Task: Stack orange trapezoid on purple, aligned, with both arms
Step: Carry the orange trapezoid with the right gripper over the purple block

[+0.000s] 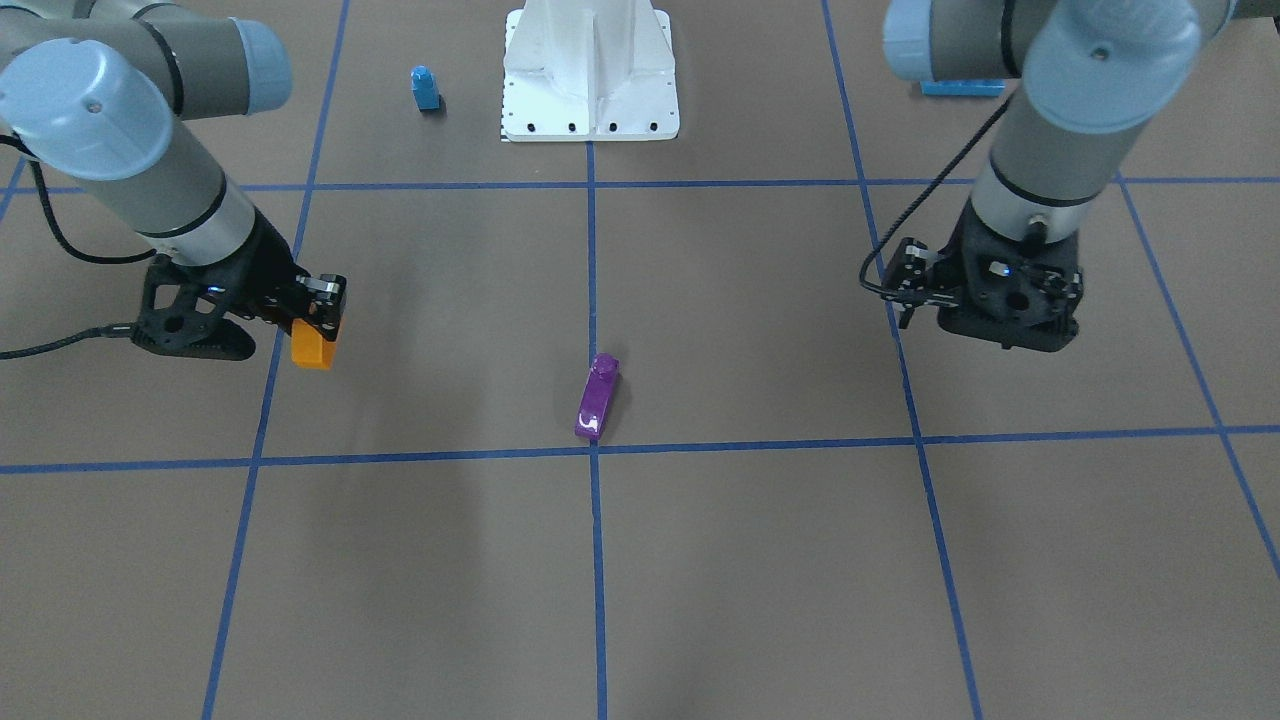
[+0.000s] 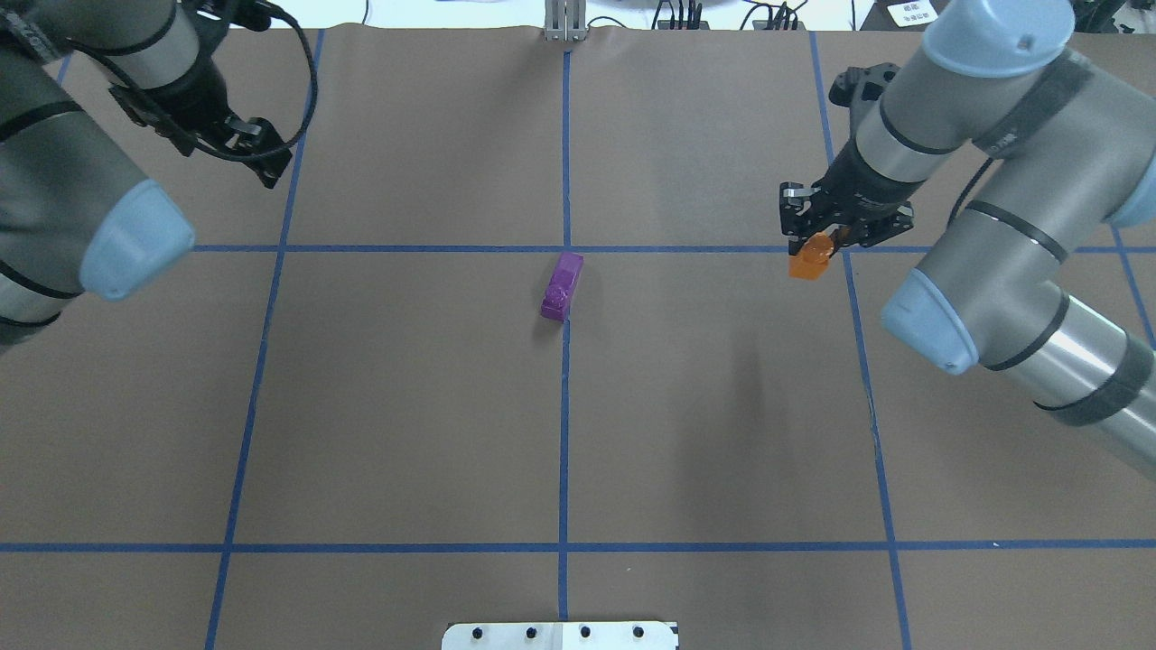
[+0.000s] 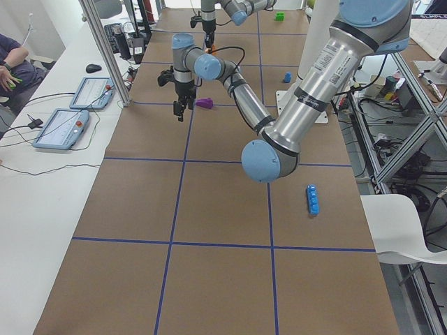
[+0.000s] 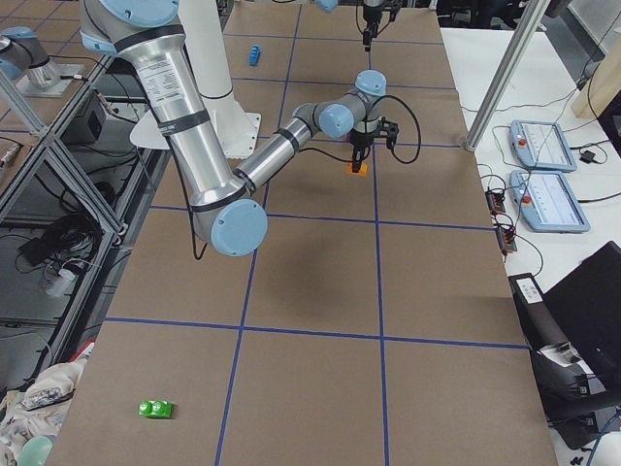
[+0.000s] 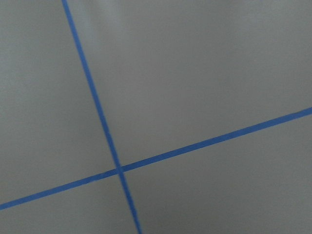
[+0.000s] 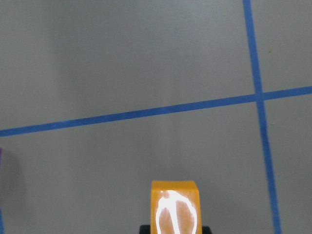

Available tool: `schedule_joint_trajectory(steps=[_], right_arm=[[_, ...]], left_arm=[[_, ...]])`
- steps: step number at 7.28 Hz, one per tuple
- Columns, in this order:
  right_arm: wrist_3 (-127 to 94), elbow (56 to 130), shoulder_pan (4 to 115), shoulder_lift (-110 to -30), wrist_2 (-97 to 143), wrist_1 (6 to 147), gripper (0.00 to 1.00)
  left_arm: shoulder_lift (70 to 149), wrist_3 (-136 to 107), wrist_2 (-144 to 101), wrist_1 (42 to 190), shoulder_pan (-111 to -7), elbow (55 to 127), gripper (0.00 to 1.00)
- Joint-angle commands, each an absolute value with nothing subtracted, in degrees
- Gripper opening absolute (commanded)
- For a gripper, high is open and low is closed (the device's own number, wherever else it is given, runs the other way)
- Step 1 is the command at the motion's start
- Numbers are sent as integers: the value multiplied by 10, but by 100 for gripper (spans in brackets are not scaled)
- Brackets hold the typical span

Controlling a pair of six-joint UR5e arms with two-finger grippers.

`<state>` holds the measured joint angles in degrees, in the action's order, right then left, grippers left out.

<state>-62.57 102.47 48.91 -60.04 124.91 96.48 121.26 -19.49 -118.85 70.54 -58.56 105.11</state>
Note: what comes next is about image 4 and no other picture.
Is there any white remote control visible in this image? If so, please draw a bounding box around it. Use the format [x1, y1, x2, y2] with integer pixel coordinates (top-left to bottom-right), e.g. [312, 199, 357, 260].
[516, 278, 542, 304]

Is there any aluminium frame post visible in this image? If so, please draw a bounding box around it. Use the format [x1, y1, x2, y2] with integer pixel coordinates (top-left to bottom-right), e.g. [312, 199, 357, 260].
[464, 0, 551, 152]

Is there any orange trapezoid block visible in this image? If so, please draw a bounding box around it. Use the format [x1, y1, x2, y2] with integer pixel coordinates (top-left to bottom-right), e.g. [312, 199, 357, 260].
[346, 162, 368, 177]

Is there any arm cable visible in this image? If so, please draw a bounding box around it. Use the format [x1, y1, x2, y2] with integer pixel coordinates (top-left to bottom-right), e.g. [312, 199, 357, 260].
[382, 94, 422, 165]

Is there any black laptop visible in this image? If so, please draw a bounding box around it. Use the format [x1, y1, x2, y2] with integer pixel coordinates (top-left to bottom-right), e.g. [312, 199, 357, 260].
[544, 241, 620, 388]

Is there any upper teach pendant tablet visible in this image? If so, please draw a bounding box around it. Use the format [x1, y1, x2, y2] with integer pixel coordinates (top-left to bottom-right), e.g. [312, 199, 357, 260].
[509, 119, 577, 173]

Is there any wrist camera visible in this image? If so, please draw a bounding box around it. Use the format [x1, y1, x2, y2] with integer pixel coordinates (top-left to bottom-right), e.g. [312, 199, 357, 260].
[377, 117, 399, 150]

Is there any teach pendant tablet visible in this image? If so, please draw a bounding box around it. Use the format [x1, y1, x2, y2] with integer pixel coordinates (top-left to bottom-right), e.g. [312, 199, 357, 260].
[508, 170, 591, 233]
[509, 119, 577, 173]

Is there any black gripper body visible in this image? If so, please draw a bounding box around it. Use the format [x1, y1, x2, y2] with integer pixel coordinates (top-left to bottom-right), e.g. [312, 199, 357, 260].
[349, 129, 375, 154]
[362, 0, 388, 24]

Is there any green block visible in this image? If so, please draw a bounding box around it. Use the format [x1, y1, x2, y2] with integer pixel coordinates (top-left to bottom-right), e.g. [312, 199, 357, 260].
[138, 399, 175, 419]

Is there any lower teach pendant tablet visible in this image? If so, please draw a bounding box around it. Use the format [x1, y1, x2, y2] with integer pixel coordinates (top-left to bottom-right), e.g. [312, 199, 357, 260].
[508, 170, 591, 233]

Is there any long blue studded brick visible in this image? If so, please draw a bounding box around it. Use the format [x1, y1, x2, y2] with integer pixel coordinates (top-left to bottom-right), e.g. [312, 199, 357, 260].
[248, 44, 261, 66]

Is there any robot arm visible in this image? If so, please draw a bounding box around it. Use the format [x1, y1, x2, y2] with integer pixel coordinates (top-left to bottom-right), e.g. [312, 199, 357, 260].
[80, 1, 386, 256]

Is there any neighbouring robot arm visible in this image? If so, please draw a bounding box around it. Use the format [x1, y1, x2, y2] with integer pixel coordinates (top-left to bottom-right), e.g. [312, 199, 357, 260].
[1, 26, 83, 98]

